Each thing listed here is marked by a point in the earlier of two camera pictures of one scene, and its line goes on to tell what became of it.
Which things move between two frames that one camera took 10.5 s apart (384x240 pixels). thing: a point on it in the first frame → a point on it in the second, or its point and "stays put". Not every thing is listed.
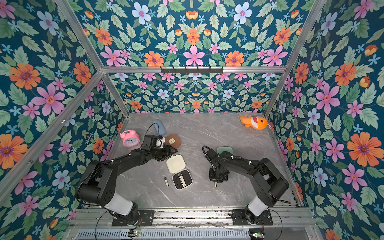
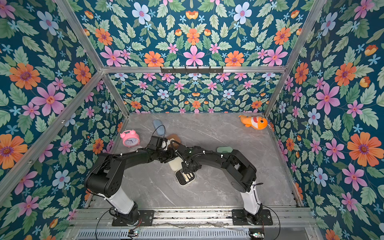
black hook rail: (192, 70) stays put
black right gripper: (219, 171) → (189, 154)
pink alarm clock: (130, 138) stays put
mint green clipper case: (222, 149) stays put
